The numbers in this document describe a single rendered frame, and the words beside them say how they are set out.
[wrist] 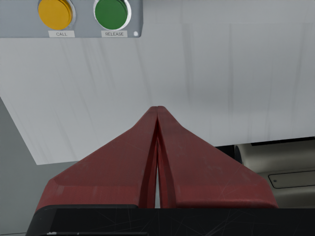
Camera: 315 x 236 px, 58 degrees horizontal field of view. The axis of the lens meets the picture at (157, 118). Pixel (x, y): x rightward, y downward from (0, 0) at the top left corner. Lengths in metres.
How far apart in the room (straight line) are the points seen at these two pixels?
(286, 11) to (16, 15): 0.40
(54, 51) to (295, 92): 0.45
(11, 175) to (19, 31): 1.79
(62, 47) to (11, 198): 1.91
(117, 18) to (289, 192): 0.56
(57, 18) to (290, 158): 0.62
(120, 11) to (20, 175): 1.85
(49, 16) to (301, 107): 0.47
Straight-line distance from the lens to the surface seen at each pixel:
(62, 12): 0.39
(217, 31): 0.50
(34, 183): 2.16
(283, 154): 0.78
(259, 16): 0.51
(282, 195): 0.74
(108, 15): 0.38
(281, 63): 0.56
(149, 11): 0.49
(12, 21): 0.43
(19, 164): 2.07
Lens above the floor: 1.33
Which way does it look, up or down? 55 degrees down
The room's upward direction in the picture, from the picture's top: 178 degrees counter-clockwise
